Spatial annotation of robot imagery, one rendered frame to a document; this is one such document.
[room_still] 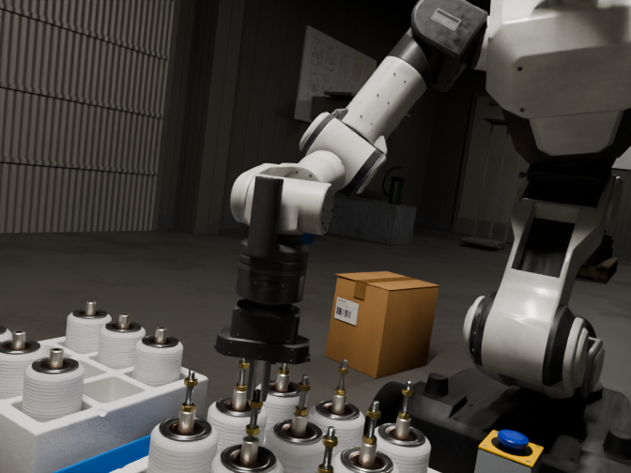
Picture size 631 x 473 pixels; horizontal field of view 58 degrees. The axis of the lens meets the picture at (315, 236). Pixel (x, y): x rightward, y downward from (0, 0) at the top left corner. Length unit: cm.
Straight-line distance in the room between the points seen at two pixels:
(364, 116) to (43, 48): 340
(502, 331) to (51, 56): 364
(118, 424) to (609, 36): 103
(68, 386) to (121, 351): 25
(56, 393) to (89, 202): 341
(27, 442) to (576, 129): 103
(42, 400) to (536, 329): 83
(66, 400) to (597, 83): 100
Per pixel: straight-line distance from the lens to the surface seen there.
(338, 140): 93
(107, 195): 452
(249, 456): 81
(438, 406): 125
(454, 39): 102
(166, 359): 122
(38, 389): 109
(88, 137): 438
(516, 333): 104
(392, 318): 192
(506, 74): 100
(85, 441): 112
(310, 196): 69
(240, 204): 72
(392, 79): 100
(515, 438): 85
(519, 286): 108
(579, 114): 105
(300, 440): 89
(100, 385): 126
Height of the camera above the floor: 64
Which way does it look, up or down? 6 degrees down
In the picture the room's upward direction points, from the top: 8 degrees clockwise
